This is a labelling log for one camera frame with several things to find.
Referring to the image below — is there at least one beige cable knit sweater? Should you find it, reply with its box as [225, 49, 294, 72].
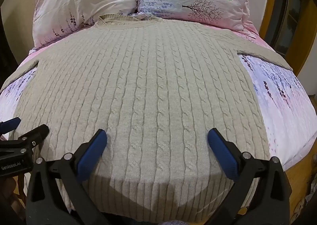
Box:
[0, 14, 293, 223]

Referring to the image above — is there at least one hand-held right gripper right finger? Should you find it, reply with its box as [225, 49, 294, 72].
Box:
[207, 128, 293, 225]

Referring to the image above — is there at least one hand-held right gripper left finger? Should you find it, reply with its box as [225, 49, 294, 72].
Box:
[25, 129, 112, 225]

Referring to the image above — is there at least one pink floral bed sheet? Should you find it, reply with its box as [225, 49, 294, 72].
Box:
[0, 21, 317, 215]

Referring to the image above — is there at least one wooden bed frame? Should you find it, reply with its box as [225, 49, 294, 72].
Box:
[284, 152, 317, 225]

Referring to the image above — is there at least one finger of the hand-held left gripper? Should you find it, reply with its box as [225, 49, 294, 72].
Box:
[0, 124, 50, 153]
[0, 117, 22, 136]

